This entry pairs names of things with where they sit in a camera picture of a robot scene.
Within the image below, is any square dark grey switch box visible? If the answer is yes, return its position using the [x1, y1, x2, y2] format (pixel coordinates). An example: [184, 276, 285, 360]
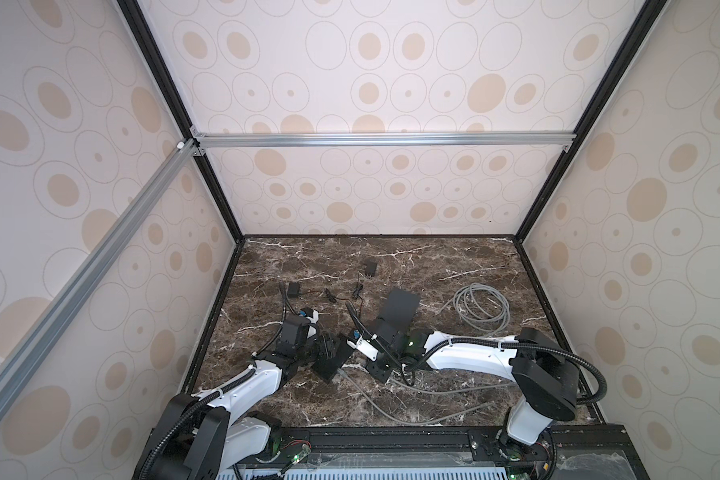
[378, 287, 421, 332]

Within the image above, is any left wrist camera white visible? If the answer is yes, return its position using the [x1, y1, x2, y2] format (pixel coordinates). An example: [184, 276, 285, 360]
[298, 307, 320, 338]

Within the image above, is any small circuit board with LEDs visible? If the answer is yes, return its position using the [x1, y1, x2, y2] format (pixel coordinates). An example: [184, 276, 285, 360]
[278, 442, 312, 477]

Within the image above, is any diagonal aluminium rail left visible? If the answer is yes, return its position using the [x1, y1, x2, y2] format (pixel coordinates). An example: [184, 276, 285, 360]
[0, 138, 199, 421]

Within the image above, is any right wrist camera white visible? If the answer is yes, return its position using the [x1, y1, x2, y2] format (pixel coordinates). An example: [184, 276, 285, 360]
[346, 335, 379, 361]

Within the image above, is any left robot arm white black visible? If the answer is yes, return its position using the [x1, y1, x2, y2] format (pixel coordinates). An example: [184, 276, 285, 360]
[133, 283, 338, 479]

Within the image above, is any black power adapter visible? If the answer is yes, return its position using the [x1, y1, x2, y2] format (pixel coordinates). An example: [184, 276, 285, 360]
[286, 282, 301, 298]
[363, 259, 378, 278]

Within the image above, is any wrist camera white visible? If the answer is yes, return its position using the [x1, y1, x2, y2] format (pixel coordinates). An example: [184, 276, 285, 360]
[298, 307, 320, 338]
[346, 335, 379, 361]

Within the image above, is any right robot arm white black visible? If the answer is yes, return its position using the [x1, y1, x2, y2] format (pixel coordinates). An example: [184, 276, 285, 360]
[347, 328, 608, 446]

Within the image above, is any horizontal aluminium rail back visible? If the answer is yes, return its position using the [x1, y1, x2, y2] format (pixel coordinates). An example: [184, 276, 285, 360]
[196, 131, 576, 150]

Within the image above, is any grey ethernet cable bundle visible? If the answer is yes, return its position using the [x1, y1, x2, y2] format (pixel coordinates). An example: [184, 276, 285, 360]
[437, 281, 512, 336]

